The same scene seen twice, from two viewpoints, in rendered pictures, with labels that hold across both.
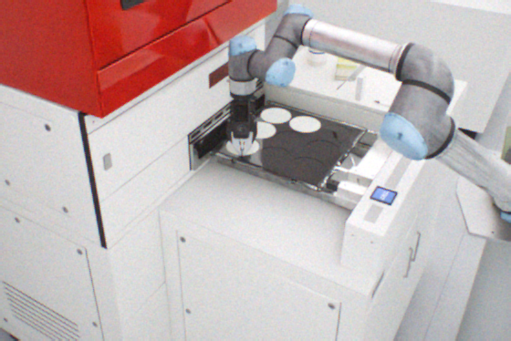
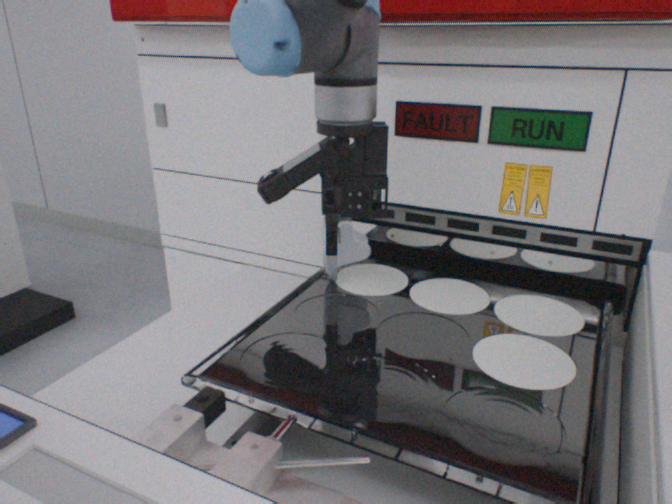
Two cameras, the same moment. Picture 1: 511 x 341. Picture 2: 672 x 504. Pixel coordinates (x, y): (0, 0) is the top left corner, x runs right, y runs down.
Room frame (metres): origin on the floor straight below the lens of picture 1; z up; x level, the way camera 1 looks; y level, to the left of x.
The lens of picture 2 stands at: (1.31, -0.66, 1.22)
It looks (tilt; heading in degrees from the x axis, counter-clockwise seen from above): 22 degrees down; 86
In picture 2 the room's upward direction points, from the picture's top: straight up
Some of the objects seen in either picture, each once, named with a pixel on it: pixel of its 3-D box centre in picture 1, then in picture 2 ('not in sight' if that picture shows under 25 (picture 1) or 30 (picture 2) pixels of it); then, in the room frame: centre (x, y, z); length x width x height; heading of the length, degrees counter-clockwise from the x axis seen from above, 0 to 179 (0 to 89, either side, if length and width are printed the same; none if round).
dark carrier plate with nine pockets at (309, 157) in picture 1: (289, 139); (422, 336); (1.45, -0.14, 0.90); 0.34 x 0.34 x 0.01; 59
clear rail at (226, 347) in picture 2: (262, 170); (283, 303); (1.29, -0.05, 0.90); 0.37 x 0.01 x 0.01; 59
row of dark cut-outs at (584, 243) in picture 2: (229, 107); (463, 224); (1.55, 0.05, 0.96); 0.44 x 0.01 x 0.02; 149
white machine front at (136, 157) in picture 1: (193, 114); (353, 167); (1.40, 0.15, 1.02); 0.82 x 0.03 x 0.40; 149
